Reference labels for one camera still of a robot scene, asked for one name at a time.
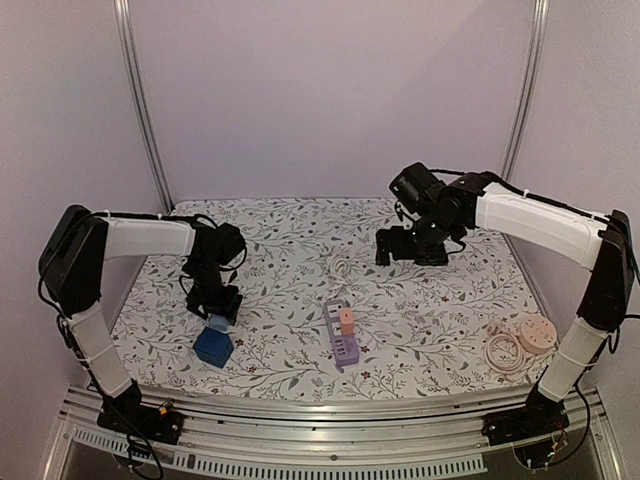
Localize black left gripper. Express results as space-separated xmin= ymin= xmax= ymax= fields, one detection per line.
xmin=186 ymin=259 xmax=242 ymax=325

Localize light blue plug adapter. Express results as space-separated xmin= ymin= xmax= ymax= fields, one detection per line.
xmin=207 ymin=315 xmax=231 ymax=334

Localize pink plug adapter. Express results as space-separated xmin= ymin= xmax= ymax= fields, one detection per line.
xmin=339 ymin=308 xmax=355 ymax=336

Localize purple power strip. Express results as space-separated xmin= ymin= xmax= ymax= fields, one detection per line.
xmin=323 ymin=299 xmax=360 ymax=367

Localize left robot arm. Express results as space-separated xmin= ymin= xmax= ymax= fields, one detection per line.
xmin=38 ymin=205 xmax=247 ymax=434

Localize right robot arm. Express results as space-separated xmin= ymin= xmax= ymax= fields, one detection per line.
xmin=375 ymin=163 xmax=639 ymax=436

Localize dark blue cube socket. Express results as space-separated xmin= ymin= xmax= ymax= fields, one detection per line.
xmin=193 ymin=327 xmax=234 ymax=369

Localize floral table cloth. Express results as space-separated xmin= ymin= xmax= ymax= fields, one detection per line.
xmin=112 ymin=198 xmax=550 ymax=402

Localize pink round power socket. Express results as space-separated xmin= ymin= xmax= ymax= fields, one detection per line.
xmin=517 ymin=314 xmax=558 ymax=355

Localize white coiled power cable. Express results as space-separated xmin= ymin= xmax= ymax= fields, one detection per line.
xmin=324 ymin=254 xmax=351 ymax=301

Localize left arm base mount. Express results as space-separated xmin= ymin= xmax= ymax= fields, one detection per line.
xmin=97 ymin=397 xmax=185 ymax=445

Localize aluminium front rail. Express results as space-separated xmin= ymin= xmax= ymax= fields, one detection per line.
xmin=42 ymin=384 xmax=626 ymax=480

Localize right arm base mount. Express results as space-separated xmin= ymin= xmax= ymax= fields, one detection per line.
xmin=481 ymin=390 xmax=569 ymax=446

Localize right aluminium frame post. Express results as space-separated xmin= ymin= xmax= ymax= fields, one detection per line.
xmin=492 ymin=0 xmax=551 ymax=204

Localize aluminium frame post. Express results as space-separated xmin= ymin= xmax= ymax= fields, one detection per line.
xmin=492 ymin=0 xmax=551 ymax=204
xmin=113 ymin=0 xmax=174 ymax=212

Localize left aluminium frame post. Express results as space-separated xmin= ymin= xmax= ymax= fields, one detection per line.
xmin=113 ymin=0 xmax=174 ymax=212

